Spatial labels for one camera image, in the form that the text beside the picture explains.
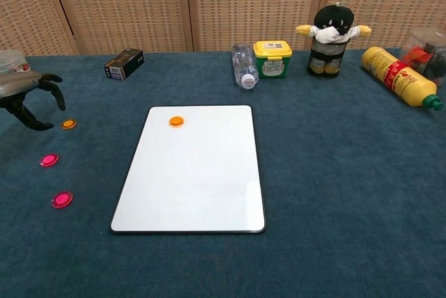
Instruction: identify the yellow lidded small tub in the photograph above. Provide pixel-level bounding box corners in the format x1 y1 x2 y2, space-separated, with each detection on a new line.
252 40 293 80

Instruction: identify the black and gold carton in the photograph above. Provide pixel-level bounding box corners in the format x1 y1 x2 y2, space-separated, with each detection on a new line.
104 48 146 82

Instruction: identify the clear plastic water bottle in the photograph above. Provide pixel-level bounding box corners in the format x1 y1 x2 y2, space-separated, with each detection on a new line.
231 43 260 92

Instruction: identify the black and yellow plush doll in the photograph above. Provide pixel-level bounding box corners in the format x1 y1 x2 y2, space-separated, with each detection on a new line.
295 1 373 76

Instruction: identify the clear jar of coloured clips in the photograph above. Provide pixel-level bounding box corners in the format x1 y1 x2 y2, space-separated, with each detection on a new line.
0 49 31 77

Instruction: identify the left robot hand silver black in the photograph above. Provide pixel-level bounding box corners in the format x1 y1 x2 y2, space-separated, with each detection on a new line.
0 70 66 132

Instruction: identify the white magnetic board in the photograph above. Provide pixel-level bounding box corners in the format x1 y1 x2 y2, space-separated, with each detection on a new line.
109 104 267 235

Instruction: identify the pink token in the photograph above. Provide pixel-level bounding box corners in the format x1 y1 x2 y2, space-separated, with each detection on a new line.
51 191 75 210
39 153 60 168

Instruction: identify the woven rattan folding screen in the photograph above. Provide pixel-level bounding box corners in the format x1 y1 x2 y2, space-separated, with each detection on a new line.
0 0 446 56

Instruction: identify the yellow sauce bottle green cap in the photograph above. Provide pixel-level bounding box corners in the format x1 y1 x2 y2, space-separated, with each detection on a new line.
361 46 444 111

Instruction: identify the blue felt table mat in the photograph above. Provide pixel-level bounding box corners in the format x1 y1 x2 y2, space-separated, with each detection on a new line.
0 47 446 298

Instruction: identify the clear box of binder clips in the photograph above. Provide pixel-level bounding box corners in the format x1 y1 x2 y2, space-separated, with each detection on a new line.
399 29 446 87

